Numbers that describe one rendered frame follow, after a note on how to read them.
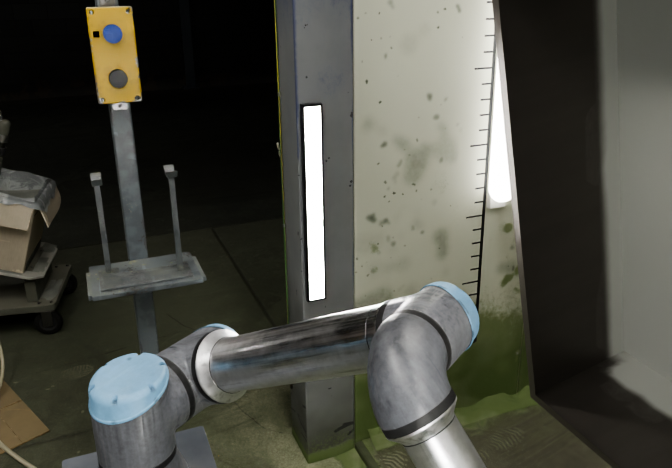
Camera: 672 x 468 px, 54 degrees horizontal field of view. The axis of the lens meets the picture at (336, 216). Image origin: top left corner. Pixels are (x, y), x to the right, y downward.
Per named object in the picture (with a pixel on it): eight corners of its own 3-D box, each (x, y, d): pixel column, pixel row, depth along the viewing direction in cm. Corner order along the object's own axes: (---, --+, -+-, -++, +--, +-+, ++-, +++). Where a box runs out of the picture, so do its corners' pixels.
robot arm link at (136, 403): (80, 455, 129) (66, 378, 123) (147, 410, 142) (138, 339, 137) (132, 486, 121) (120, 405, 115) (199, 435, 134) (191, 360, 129)
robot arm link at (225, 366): (133, 360, 140) (425, 296, 94) (192, 325, 154) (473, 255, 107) (162, 424, 141) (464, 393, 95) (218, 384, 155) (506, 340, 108)
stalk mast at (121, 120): (170, 450, 241) (113, -29, 185) (172, 460, 235) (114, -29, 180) (153, 454, 238) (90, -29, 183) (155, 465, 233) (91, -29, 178)
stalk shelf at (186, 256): (190, 255, 214) (189, 251, 213) (203, 282, 194) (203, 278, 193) (89, 271, 203) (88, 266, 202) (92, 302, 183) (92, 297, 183)
